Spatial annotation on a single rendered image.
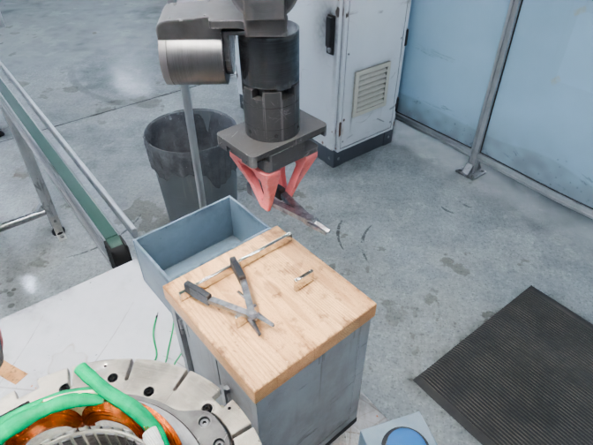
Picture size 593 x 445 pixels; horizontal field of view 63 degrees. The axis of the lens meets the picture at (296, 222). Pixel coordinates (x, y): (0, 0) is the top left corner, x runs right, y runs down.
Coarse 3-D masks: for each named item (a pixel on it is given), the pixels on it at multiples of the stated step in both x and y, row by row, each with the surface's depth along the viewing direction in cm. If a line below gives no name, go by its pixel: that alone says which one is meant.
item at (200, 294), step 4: (184, 284) 59; (188, 284) 59; (192, 284) 59; (184, 288) 59; (188, 288) 59; (192, 288) 58; (196, 288) 58; (200, 288) 58; (188, 292) 59; (192, 292) 58; (196, 292) 58; (200, 292) 58; (204, 292) 58; (208, 292) 58; (192, 296) 59; (196, 296) 58; (200, 296) 58; (204, 296) 57; (208, 296) 57; (200, 300) 58; (204, 300) 58; (208, 304) 58
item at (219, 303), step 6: (210, 300) 57; (216, 300) 57; (222, 300) 57; (216, 306) 57; (222, 306) 57; (228, 306) 57; (234, 306) 57; (240, 306) 57; (234, 312) 56; (240, 312) 56; (246, 312) 56
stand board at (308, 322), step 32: (224, 256) 67; (288, 256) 67; (224, 288) 62; (256, 288) 62; (288, 288) 62; (320, 288) 62; (352, 288) 62; (192, 320) 58; (224, 320) 58; (288, 320) 58; (320, 320) 58; (352, 320) 58; (224, 352) 55; (256, 352) 55; (288, 352) 55; (320, 352) 57; (256, 384) 52
